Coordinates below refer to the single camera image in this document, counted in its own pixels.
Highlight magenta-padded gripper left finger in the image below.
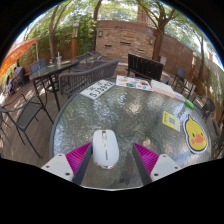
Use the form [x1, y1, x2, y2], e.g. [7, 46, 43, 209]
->
[41, 142, 94, 186]

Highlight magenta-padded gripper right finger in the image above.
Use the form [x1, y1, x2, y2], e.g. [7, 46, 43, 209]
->
[131, 142, 184, 186]

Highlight white computer mouse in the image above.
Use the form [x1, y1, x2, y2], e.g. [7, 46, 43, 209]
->
[91, 129, 120, 170]

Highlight yellow duck mouse pad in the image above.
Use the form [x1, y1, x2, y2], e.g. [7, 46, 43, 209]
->
[182, 113, 209, 154]

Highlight yellow square card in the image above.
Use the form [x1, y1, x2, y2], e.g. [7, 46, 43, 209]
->
[162, 110, 181, 132]

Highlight metal mesh chair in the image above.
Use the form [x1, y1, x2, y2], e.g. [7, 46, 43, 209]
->
[211, 111, 224, 159]
[0, 93, 55, 160]
[193, 94, 217, 120]

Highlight green packet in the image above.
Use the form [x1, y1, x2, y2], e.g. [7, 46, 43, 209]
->
[184, 98, 196, 111]

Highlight white open book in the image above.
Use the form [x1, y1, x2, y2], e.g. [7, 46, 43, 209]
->
[150, 79, 186, 103]

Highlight dark wicker armchair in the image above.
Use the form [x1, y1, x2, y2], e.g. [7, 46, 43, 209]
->
[73, 50, 103, 73]
[58, 59, 120, 99]

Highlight dark slatted patio chair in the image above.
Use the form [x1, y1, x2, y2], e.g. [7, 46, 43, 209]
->
[171, 67, 197, 100]

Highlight dark round side table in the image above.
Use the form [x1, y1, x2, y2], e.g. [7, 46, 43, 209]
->
[29, 59, 80, 113]

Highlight black slatted chair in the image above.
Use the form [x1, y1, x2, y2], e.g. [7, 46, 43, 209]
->
[125, 53, 165, 83]

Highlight blue patio chair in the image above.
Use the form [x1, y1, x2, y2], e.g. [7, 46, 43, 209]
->
[6, 65, 27, 94]
[29, 58, 48, 75]

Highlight clear drink cup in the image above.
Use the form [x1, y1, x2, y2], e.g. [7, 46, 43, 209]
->
[55, 51, 63, 65]

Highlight brown tree trunk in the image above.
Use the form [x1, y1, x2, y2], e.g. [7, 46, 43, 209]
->
[196, 33, 206, 81]
[145, 0, 177, 63]
[92, 0, 104, 51]
[47, 3, 68, 63]

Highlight orange patio umbrella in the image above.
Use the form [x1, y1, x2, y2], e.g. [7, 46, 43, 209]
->
[0, 37, 39, 79]

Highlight wooden lamp post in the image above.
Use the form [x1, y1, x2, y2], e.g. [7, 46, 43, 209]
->
[188, 51, 198, 82]
[70, 22, 80, 60]

